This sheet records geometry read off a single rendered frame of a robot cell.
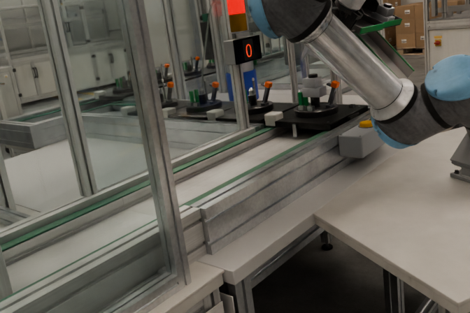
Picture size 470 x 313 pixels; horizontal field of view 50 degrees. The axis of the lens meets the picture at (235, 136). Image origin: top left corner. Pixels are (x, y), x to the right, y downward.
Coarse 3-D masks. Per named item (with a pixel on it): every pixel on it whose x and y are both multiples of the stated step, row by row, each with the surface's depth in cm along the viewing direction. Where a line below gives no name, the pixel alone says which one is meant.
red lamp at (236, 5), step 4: (228, 0) 146; (232, 0) 145; (236, 0) 145; (240, 0) 145; (228, 4) 146; (232, 4) 145; (236, 4) 145; (240, 4) 145; (244, 4) 147; (228, 8) 147; (232, 8) 146; (236, 8) 145; (240, 8) 146; (244, 8) 147; (228, 12) 148; (232, 12) 146; (236, 12) 146; (240, 12) 146; (244, 12) 147
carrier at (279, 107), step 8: (248, 96) 177; (256, 96) 177; (248, 104) 173; (256, 104) 178; (264, 104) 174; (272, 104) 176; (280, 104) 183; (288, 104) 181; (296, 104) 179; (248, 112) 172; (256, 112) 172; (264, 112) 173; (256, 120) 164; (264, 120) 164
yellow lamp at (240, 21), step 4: (232, 16) 146; (236, 16) 146; (240, 16) 146; (244, 16) 147; (232, 20) 147; (236, 20) 146; (240, 20) 146; (244, 20) 147; (232, 24) 147; (236, 24) 146; (240, 24) 146; (244, 24) 147; (232, 28) 147; (236, 28) 147; (240, 28) 147; (244, 28) 147
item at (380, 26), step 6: (336, 6) 187; (360, 12) 180; (366, 18) 178; (372, 18) 177; (360, 24) 175; (366, 24) 176; (372, 24) 177; (378, 24) 172; (384, 24) 174; (360, 30) 167; (366, 30) 169; (372, 30) 171; (378, 30) 174
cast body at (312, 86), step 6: (306, 78) 159; (312, 78) 158; (318, 78) 159; (306, 84) 159; (312, 84) 158; (318, 84) 159; (300, 90) 164; (306, 90) 160; (312, 90) 159; (318, 90) 157; (324, 90) 159; (306, 96) 161; (312, 96) 159; (318, 96) 158
